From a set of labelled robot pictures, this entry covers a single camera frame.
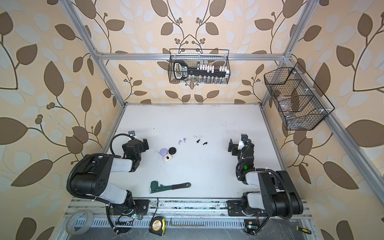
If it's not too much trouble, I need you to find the black round earbud case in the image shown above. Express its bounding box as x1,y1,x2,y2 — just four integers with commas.
168,147,177,155

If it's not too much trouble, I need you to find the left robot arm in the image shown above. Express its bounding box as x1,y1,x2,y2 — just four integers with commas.
66,131,150,235

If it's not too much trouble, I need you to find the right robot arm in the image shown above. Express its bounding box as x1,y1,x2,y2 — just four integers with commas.
227,135,304,236

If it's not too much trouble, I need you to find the purple earbud case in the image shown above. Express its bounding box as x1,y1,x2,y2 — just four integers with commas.
159,148,168,157

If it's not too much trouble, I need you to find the white earbud case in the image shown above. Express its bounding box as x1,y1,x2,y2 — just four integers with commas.
163,154,173,163

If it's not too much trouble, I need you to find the green pipe wrench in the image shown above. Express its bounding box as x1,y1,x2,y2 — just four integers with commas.
150,181,191,194

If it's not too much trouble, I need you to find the yellow black tape measure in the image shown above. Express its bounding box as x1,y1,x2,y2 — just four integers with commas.
149,216,166,236

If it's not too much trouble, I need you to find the clear tape roll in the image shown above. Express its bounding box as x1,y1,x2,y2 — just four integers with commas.
66,210,94,236

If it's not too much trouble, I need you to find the yellow black screwdriver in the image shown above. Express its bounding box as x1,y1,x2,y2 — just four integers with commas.
296,226,312,235

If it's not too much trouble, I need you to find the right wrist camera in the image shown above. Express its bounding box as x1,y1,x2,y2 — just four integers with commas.
238,134,249,150

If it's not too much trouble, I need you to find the side wire basket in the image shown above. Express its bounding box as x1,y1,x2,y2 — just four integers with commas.
264,63,335,131

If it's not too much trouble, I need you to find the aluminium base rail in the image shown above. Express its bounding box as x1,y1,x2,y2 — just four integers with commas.
65,198,313,229

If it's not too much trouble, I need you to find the back wire basket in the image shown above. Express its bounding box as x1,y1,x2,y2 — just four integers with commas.
168,48,231,85

